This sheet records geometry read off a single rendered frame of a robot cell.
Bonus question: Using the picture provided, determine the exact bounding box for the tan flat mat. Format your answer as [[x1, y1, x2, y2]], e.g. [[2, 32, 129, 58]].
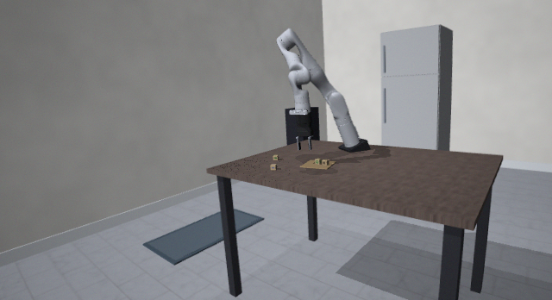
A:
[[301, 160, 336, 169]]

